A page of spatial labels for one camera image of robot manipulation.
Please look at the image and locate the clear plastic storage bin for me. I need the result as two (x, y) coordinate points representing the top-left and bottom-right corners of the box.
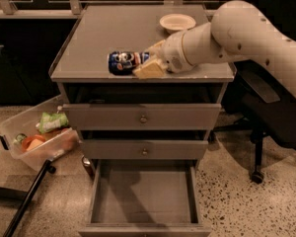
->
(0, 96), (79, 171)

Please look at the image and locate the black office chair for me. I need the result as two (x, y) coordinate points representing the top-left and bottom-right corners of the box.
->
(218, 0), (296, 184)

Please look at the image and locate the green chip bag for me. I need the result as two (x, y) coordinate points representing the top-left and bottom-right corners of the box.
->
(37, 113), (69, 133)

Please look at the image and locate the grey middle drawer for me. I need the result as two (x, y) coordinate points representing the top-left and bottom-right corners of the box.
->
(81, 130), (208, 160)

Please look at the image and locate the grey top drawer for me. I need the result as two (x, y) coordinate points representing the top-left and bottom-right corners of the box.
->
(62, 84), (223, 131)

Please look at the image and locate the white paper bowl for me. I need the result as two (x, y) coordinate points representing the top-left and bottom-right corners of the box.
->
(159, 14), (196, 34)

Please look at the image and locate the red can on floor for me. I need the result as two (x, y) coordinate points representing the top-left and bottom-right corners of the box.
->
(82, 156), (95, 179)

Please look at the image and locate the grey bottom drawer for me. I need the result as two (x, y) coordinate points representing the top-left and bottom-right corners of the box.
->
(79, 160), (211, 237)

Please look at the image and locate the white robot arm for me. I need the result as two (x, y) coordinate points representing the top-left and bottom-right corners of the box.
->
(133, 0), (296, 99)

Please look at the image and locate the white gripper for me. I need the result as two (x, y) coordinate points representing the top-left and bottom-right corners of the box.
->
(133, 31), (193, 79)

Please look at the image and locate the grey drawer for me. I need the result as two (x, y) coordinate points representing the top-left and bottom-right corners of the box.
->
(62, 84), (223, 131)
(81, 130), (208, 160)
(79, 160), (211, 237)

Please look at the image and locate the grey drawer cabinet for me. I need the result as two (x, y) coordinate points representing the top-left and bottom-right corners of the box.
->
(48, 3), (238, 237)

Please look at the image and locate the black metal leg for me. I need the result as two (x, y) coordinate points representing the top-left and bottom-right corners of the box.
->
(3, 160), (56, 237)

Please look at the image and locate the blue pepsi can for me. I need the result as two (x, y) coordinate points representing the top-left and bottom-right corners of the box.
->
(108, 51), (150, 75)

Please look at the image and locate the orange plastic item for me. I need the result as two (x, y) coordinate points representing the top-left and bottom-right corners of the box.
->
(22, 134), (45, 152)

